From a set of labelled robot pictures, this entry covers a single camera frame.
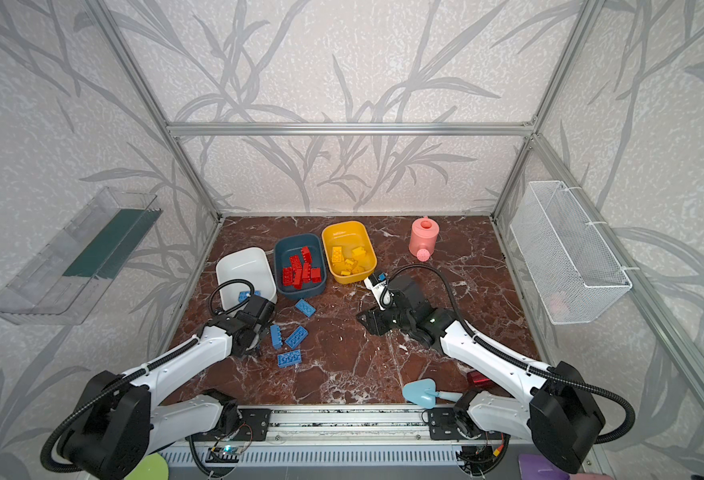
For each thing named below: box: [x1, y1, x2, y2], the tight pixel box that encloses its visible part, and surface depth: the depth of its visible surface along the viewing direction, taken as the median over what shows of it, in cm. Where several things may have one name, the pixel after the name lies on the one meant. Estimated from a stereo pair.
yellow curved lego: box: [332, 246, 344, 263], surface depth 105 cm
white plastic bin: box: [216, 247, 277, 310], surface depth 104 cm
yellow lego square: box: [352, 246, 366, 260], surface depth 108 cm
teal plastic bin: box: [274, 233, 327, 299], surface depth 104 cm
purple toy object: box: [518, 454, 572, 480], surface depth 68 cm
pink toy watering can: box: [409, 216, 439, 262], surface depth 104 cm
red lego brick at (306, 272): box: [302, 262, 311, 283], surface depth 101 cm
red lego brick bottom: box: [292, 273, 303, 290], surface depth 101 cm
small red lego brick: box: [310, 267, 322, 283], surface depth 101 cm
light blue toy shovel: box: [402, 378, 463, 409], surface depth 79 cm
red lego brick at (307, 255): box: [301, 246, 313, 268], surface depth 105 cm
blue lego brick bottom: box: [277, 349, 303, 369], surface depth 86 cm
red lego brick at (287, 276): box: [282, 266, 293, 287], surface depth 102 cm
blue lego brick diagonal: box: [285, 326, 309, 350], surface depth 89 cm
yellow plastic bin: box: [322, 221, 377, 285], surface depth 107 cm
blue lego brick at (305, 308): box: [295, 298, 317, 317], surface depth 96 cm
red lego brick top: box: [290, 255, 303, 289], surface depth 101 cm
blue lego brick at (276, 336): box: [270, 324, 283, 350], surface depth 88 cm
